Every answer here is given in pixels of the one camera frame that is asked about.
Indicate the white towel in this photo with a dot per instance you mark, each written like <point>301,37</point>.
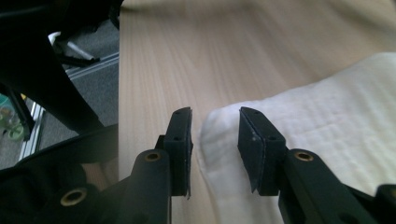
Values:
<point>327,124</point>

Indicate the pale green object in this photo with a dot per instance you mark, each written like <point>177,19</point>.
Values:
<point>11,124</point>

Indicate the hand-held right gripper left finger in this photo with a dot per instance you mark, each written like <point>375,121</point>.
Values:
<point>180,149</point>

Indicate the aluminium floor rail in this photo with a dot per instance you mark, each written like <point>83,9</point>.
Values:
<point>31,140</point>

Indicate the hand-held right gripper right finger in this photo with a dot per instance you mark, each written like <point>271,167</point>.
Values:
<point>261,152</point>

